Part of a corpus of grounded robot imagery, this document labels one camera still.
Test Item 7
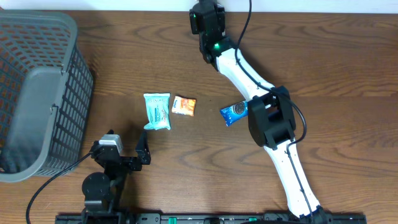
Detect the light blue wipes pack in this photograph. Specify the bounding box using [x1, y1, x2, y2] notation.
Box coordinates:
[144, 93, 171, 130]

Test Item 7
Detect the orange snack packet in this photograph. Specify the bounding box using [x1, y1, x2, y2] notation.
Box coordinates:
[172, 96, 197, 116]

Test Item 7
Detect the blue Oreo cookie pack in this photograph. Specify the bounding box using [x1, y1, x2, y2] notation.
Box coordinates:
[220, 101, 248, 126]

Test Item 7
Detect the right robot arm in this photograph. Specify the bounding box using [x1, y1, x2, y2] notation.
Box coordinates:
[189, 0, 330, 223]

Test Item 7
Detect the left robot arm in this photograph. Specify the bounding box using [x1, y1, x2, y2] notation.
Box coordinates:
[82, 129, 151, 223]

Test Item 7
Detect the grey plastic mesh basket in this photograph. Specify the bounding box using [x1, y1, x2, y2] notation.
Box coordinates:
[1, 10, 94, 183]

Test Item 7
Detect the left black cable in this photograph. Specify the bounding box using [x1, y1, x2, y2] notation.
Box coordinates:
[25, 151, 94, 224]

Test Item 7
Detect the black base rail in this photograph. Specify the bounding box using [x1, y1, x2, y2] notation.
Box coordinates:
[55, 212, 367, 224]

